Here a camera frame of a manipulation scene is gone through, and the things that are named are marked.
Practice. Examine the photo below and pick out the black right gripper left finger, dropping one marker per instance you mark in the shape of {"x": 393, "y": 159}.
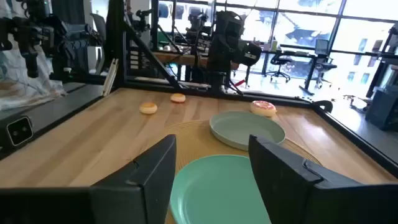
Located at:
{"x": 146, "y": 186}

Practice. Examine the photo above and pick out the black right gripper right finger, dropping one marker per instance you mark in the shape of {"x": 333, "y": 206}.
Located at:
{"x": 280, "y": 180}

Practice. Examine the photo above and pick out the pink frosted toy donut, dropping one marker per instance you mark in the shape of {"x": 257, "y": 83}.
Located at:
{"x": 263, "y": 109}

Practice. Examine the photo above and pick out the black background robot arm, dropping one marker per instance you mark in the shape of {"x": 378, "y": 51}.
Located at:
{"x": 197, "y": 34}
{"x": 29, "y": 40}
{"x": 141, "y": 20}

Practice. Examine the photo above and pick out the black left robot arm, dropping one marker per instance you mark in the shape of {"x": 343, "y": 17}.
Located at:
{"x": 222, "y": 62}

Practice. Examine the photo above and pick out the black office chair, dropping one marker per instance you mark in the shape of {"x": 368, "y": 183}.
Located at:
{"x": 323, "y": 65}
{"x": 278, "y": 60}

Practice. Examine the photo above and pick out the wooden background table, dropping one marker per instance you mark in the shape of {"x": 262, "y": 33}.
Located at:
{"x": 174, "y": 58}

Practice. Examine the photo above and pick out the grey-green plastic plate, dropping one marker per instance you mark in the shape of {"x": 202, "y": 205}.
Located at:
{"x": 242, "y": 127}

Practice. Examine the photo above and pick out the round woven straw placemat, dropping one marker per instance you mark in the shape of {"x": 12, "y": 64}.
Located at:
{"x": 192, "y": 140}

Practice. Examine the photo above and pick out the turquoise plastic plate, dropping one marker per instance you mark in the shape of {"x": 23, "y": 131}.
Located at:
{"x": 214, "y": 193}

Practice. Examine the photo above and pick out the black rounded corner fitting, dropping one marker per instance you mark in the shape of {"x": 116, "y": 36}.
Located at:
{"x": 323, "y": 105}

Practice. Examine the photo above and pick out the black office desk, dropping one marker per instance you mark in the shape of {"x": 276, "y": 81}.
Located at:
{"x": 309, "y": 77}

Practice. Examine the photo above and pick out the white flat strips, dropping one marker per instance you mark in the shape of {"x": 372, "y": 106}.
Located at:
{"x": 110, "y": 77}

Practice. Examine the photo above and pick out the black cabinet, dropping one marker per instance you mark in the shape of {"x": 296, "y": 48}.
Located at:
{"x": 384, "y": 109}

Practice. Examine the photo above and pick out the grey chair back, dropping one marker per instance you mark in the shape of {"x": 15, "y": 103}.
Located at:
{"x": 99, "y": 26}

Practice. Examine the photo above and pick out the white patterned cloth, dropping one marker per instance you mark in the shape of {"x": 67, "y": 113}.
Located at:
{"x": 21, "y": 90}

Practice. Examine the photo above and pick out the black aluminium table frame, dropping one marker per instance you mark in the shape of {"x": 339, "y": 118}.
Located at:
{"x": 115, "y": 62}

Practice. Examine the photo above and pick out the black table-level camera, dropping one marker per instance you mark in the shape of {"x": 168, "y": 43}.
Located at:
{"x": 19, "y": 131}

